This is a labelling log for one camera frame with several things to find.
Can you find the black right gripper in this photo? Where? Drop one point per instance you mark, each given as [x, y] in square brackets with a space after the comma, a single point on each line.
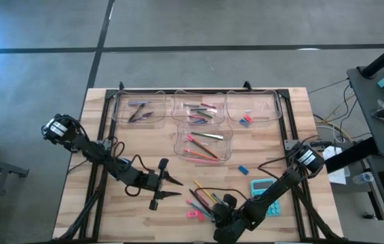
[231, 225]

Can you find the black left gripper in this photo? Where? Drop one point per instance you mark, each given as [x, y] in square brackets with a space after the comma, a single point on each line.
[149, 181]

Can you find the dark green marker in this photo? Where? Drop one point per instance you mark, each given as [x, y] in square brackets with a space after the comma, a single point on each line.
[219, 199]

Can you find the red crayon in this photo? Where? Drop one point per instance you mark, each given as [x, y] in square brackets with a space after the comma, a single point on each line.
[208, 105]
[203, 201]

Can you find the yellow pencil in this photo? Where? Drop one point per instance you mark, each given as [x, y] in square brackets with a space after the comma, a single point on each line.
[205, 192]

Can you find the blue pencil pink eraser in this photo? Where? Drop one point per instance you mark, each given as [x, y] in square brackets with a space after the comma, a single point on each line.
[197, 208]

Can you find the orange pencil pink eraser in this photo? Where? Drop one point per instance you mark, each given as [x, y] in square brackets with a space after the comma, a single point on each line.
[200, 154]
[197, 144]

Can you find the green pencil pink eraser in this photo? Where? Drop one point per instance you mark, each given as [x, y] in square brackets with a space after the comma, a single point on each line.
[209, 152]

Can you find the purple pen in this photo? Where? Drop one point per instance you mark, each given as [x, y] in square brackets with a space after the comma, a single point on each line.
[142, 117]

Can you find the black pen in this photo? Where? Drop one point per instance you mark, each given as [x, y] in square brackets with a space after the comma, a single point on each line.
[136, 112]

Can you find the red marker edge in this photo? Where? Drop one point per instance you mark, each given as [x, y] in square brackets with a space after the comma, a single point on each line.
[196, 117]

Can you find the lavender pen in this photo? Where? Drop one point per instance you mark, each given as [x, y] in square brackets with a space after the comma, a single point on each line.
[140, 102]

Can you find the dark blue marker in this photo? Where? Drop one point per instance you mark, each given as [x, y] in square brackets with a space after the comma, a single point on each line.
[191, 105]

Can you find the red eraser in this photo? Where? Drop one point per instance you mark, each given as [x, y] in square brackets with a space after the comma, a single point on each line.
[200, 216]
[248, 118]

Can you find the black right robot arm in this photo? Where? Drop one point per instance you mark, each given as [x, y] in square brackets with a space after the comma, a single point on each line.
[280, 185]

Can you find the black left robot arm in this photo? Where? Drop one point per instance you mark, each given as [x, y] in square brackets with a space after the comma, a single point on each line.
[93, 152]

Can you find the teal calculator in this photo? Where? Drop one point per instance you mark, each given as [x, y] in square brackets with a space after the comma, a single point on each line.
[257, 186]

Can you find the clear plastic bin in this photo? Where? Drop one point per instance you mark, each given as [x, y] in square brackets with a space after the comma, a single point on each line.
[182, 145]
[263, 101]
[217, 118]
[154, 101]

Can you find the white paper sheet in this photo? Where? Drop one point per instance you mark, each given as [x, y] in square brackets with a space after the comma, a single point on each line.
[336, 174]

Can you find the clear water bottle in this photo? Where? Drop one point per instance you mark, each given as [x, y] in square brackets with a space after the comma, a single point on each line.
[363, 177]

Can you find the black computer mouse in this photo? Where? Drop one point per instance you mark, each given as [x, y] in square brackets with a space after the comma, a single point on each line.
[368, 216]

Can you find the dark grey desk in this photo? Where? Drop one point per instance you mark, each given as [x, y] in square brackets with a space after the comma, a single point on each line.
[382, 149]

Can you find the black aluminium frame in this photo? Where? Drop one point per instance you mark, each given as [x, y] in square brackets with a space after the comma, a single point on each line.
[110, 94]

